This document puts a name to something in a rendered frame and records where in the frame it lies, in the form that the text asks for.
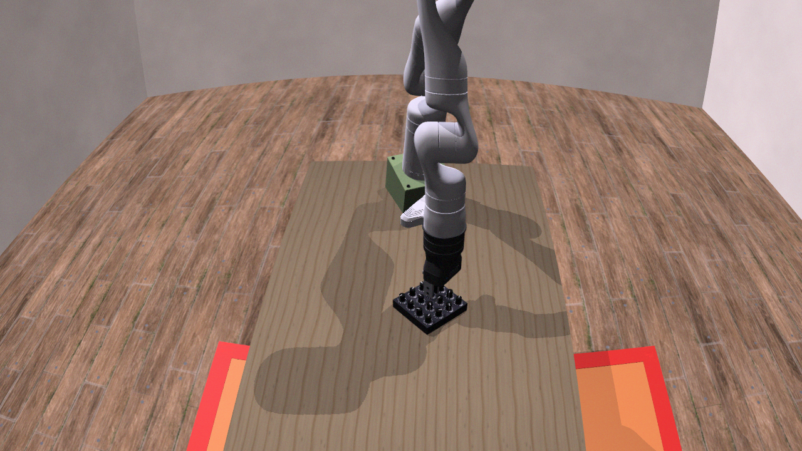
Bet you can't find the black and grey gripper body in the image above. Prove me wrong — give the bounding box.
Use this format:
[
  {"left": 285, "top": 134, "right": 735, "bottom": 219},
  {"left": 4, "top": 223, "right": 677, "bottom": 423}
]
[{"left": 400, "top": 195, "right": 467, "bottom": 287}]

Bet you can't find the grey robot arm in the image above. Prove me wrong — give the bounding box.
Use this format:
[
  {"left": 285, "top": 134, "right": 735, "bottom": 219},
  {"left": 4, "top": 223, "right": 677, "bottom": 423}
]
[{"left": 402, "top": 0, "right": 478, "bottom": 213}]

